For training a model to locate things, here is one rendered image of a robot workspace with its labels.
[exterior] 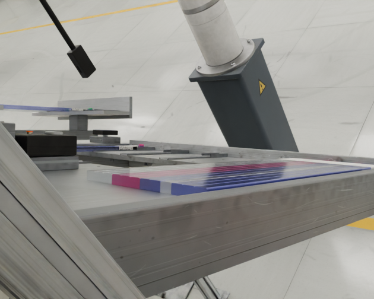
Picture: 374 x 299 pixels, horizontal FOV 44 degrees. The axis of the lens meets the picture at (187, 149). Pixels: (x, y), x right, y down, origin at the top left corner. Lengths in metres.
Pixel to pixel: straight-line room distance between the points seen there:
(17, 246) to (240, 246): 0.24
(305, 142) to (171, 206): 1.81
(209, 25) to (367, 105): 1.09
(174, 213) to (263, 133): 1.16
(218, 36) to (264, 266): 0.83
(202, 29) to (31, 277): 1.17
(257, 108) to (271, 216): 1.01
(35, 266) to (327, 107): 2.12
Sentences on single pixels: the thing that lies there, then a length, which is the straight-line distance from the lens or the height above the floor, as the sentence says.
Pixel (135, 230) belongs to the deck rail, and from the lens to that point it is 0.30.
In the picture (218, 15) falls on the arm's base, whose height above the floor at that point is 0.85.
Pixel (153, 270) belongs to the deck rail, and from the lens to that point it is 0.32.
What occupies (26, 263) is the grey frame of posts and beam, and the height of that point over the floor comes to 1.21.
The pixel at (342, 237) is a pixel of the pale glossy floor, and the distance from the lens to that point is 1.72.
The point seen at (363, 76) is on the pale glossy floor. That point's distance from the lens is 2.41.
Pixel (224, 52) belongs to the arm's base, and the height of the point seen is 0.75.
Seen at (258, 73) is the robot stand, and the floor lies 0.63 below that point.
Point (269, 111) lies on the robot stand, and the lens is 1.49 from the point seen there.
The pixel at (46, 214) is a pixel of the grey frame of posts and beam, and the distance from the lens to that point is 0.21.
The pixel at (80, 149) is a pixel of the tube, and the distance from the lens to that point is 1.01.
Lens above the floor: 1.33
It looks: 34 degrees down
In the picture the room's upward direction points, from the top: 29 degrees counter-clockwise
